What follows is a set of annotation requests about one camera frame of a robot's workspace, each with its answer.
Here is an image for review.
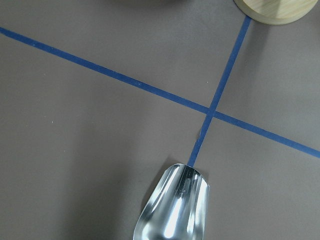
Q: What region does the metal ice scoop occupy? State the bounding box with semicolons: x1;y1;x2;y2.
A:
132;163;210;240

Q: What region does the wooden stand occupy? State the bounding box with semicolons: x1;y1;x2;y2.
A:
234;0;318;25

